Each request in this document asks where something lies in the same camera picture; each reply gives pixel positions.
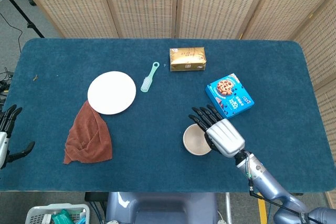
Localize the blue cookie box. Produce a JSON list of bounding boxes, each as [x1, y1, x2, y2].
[[205, 73, 255, 119]]

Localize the white plastic basket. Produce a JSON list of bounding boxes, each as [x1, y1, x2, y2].
[[25, 202, 91, 224]]

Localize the floor cable bundle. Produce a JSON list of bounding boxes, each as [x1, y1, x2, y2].
[[0, 67, 14, 109]]

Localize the white metal table leg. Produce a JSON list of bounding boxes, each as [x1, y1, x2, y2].
[[225, 192, 233, 224]]

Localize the mint green scrub brush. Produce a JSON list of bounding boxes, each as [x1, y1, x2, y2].
[[140, 61, 160, 93]]

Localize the right black-fingered robot hand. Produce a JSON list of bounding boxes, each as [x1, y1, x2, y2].
[[188, 104, 246, 158]]

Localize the gold tissue pack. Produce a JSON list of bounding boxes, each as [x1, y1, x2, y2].
[[169, 47, 207, 72]]

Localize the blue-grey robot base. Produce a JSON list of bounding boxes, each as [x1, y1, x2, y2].
[[104, 191, 218, 224]]

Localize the left black-fingered robot hand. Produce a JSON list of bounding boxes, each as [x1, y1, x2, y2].
[[0, 104, 36, 169]]

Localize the brown terry cloth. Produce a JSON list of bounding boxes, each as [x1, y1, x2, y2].
[[63, 100, 113, 165]]

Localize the black tripod stand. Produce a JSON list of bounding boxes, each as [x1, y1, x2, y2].
[[0, 0, 45, 38]]

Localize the dark teal table cover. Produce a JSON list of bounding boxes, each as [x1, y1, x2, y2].
[[0, 37, 336, 193]]

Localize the woven rattan folding screen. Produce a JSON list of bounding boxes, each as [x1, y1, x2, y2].
[[12, 0, 336, 162]]

